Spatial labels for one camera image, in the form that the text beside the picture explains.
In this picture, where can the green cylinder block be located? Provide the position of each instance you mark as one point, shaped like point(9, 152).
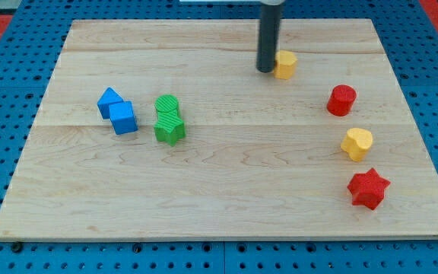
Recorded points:
point(167, 104)

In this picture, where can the yellow heart block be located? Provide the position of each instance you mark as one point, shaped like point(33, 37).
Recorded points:
point(356, 143)

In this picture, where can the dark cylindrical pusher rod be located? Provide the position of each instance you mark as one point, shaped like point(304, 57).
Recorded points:
point(269, 26)

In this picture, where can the yellow hexagon block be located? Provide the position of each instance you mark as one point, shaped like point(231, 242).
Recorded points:
point(285, 64)

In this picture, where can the red star block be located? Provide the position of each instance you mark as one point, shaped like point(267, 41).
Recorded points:
point(368, 189)

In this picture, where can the green star block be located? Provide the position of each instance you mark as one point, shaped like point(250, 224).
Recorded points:
point(169, 128)

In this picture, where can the blue triangle block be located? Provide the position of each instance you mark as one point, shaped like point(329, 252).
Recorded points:
point(109, 97)

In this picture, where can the light wooden board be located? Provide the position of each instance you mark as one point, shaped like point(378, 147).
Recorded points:
point(262, 157)

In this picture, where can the red cylinder block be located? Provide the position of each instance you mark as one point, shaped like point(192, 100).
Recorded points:
point(341, 100)

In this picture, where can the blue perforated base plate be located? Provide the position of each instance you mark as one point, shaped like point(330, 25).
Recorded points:
point(28, 53)

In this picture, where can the blue cube block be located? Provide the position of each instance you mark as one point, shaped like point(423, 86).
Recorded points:
point(122, 117)

